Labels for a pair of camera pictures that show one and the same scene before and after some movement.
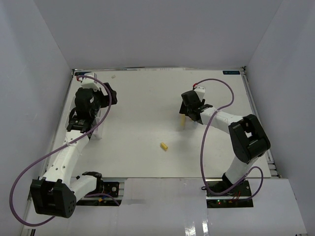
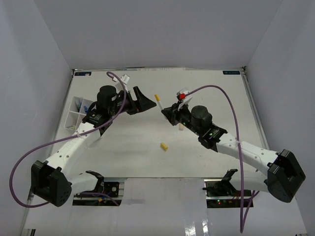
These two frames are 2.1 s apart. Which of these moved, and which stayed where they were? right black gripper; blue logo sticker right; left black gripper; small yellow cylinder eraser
Moved: right black gripper; left black gripper
Stayed: blue logo sticker right; small yellow cylinder eraser
